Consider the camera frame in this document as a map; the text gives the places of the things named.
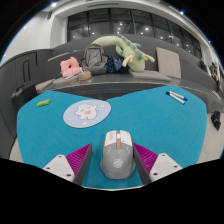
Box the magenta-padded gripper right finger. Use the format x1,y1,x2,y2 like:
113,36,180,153
132,142,184,186

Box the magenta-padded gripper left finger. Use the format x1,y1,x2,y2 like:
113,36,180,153
42,143,93,186

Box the grey and white computer mouse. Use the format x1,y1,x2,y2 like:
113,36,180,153
100,129,137,180

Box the round light blue mouse pad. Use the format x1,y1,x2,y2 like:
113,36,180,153
62,99,112,129

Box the green eraser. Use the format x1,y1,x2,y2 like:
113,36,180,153
36,98,52,108

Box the black bag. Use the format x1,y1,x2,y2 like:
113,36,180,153
210,110,222,131

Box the black-capped white marker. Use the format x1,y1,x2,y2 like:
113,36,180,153
165,91,186,106

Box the blue-capped white marker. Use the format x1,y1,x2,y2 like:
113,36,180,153
168,90,189,102

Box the black suitcase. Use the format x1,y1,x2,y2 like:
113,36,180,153
10,59,38,113

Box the grey seat cushion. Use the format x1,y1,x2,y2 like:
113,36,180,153
53,74,84,87
35,78,64,94
128,68,172,84

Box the tan pouch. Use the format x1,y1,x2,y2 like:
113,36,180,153
78,70,93,82

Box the pink plush cushion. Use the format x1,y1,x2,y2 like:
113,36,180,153
59,56,82,78

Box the grey upright back cushion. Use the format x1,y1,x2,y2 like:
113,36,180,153
155,46,183,80

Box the person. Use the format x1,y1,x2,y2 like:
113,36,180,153
208,61,223,93

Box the grey backpack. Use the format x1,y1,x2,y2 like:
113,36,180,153
81,43,109,76

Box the green dragon plush toy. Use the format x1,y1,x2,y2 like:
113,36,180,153
91,33,156,73

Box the dark blue patterned bag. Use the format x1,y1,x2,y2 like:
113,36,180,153
105,57,129,74

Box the ceiling lights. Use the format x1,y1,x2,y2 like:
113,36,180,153
23,0,214,44

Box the dark glass window wall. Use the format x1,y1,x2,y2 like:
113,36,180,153
66,8,203,59

